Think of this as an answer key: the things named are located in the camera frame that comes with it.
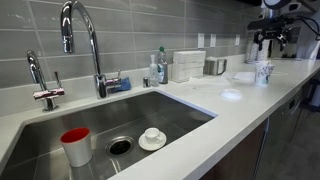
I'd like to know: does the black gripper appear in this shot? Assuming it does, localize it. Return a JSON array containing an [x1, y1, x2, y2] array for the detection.
[[247, 16, 294, 51]]

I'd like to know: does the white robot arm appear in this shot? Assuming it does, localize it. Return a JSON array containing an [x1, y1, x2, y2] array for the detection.
[[247, 0, 319, 50]]

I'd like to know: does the patterned paper cup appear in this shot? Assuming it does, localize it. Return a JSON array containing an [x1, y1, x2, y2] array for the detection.
[[255, 61, 274, 85]]

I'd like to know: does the white plastic cup lid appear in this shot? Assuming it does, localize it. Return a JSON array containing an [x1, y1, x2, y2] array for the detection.
[[220, 89, 242, 100]]

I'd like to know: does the white espresso cup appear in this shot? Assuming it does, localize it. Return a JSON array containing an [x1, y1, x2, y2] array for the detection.
[[144, 128, 162, 144]]

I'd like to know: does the tall chrome kitchen faucet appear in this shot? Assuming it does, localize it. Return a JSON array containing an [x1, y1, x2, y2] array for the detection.
[[60, 0, 123, 100]]

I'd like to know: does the white cup with red interior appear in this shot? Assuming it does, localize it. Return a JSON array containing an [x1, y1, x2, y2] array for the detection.
[[60, 127, 93, 167]]

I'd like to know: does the stack of patterned paper cups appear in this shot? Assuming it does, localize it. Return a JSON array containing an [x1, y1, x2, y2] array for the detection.
[[246, 39, 270, 63]]

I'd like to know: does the white paper towel box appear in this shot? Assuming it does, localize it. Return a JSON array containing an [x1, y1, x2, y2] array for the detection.
[[172, 51, 206, 82]]

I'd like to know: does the dishwasher front panel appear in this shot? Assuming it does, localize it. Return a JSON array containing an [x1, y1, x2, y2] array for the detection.
[[266, 88, 306, 161]]

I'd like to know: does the green cap dish soap bottle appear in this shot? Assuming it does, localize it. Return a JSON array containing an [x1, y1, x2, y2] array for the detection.
[[157, 46, 168, 84]]

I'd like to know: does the blue sponge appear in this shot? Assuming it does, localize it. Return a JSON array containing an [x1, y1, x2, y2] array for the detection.
[[111, 77, 131, 93]]

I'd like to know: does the white saucer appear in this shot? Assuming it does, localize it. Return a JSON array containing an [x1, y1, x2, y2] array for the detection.
[[138, 132, 167, 151]]

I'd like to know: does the stainless steel sink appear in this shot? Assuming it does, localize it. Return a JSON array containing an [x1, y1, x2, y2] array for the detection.
[[0, 92, 214, 180]]

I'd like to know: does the small chrome water tap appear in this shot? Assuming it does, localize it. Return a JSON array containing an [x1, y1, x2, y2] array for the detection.
[[26, 50, 65, 111]]

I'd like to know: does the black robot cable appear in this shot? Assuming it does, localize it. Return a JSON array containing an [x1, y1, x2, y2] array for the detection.
[[293, 14, 320, 42]]

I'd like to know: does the white light switch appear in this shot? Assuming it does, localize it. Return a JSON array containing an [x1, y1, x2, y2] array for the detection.
[[210, 34, 216, 47]]

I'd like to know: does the white wall outlet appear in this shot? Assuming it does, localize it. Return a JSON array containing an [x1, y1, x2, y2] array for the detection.
[[197, 33, 205, 49]]

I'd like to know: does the dark cabinet with handle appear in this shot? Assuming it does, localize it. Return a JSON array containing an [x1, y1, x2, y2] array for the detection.
[[200, 120, 268, 180]]

